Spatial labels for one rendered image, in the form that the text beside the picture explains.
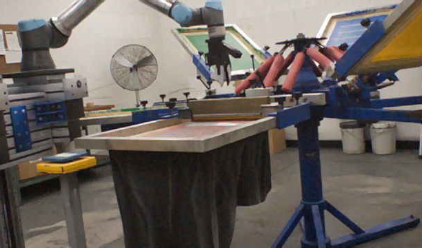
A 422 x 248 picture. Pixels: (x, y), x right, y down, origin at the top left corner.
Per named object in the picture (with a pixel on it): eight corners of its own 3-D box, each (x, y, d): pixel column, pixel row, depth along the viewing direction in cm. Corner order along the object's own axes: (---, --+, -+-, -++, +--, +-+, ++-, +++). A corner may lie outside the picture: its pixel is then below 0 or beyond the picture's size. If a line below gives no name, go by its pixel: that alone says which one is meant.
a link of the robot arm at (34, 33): (14, 49, 196) (9, 18, 195) (33, 50, 209) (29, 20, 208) (39, 47, 193) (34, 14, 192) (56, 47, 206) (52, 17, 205)
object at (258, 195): (219, 271, 151) (206, 145, 146) (210, 269, 153) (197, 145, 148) (280, 224, 188) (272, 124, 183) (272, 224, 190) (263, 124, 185)
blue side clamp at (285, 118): (280, 129, 172) (278, 111, 171) (268, 129, 175) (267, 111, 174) (310, 118, 196) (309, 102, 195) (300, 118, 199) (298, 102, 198)
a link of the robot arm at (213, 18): (205, 3, 198) (223, 1, 196) (207, 29, 200) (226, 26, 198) (200, 1, 191) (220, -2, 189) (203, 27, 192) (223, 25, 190)
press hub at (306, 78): (336, 274, 252) (320, 27, 236) (273, 262, 274) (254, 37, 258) (358, 248, 283) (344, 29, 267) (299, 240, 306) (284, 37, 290)
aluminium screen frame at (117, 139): (204, 152, 133) (203, 140, 133) (74, 149, 166) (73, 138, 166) (308, 115, 197) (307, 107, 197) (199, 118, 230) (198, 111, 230)
